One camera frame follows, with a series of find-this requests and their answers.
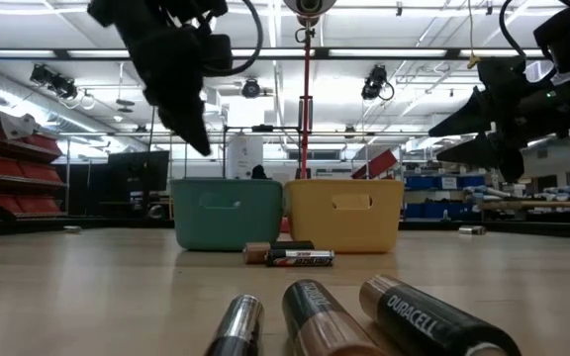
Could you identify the white grey bracket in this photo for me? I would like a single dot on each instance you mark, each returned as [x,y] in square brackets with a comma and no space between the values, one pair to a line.
[18,126]

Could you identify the black metal frame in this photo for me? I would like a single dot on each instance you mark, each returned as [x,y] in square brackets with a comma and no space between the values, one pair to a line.
[265,128]

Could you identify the wooden beam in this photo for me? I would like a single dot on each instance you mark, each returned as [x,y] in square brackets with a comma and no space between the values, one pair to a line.
[552,204]

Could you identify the teal plastic bin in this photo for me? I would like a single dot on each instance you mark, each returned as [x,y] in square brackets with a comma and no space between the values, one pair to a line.
[225,222]

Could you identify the white cylindrical tank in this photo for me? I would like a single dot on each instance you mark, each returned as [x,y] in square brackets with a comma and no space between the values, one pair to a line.
[244,155]

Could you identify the red tilted bin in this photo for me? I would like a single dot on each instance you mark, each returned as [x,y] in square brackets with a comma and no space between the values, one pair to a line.
[376,164]

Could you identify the yellow plastic bin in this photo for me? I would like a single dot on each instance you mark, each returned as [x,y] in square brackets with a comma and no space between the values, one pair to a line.
[344,227]

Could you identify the person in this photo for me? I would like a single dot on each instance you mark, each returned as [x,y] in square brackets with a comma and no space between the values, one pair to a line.
[259,172]

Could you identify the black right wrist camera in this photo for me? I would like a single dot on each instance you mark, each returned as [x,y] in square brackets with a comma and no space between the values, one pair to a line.
[503,71]

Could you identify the black table border rail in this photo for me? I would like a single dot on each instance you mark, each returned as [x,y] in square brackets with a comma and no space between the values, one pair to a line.
[117,223]

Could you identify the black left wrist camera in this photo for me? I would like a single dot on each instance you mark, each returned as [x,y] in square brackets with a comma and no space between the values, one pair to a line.
[218,54]

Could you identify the black hanging camera device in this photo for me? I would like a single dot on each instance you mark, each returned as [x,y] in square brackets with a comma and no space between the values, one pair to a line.
[375,81]
[52,81]

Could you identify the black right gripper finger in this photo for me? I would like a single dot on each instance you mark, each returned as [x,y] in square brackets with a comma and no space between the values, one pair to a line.
[470,116]
[488,151]

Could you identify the black copper Duracell battery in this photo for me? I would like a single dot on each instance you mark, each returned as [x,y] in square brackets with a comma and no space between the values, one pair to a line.
[428,326]
[319,321]

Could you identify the black monitor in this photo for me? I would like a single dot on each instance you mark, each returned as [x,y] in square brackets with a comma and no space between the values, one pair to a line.
[136,170]

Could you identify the black round hanging camera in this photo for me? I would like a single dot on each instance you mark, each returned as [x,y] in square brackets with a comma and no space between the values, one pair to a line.
[251,89]

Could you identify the red camera stand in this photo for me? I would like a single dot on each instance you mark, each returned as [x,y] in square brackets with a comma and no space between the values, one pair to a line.
[306,99]

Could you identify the grey round overhead camera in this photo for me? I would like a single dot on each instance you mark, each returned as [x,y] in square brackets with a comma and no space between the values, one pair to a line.
[310,6]

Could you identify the black silver Energizer battery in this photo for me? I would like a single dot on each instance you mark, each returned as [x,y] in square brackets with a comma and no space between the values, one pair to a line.
[300,258]

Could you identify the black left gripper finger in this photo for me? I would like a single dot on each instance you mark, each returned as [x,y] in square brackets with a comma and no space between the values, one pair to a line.
[186,128]

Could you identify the blue bin shelf unit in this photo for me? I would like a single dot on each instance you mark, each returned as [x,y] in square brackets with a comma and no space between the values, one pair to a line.
[418,183]

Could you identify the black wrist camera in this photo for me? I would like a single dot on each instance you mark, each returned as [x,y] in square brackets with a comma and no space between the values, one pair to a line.
[218,54]
[503,71]

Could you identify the black overhead frame bar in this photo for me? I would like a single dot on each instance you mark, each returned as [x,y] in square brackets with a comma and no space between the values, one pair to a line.
[322,53]

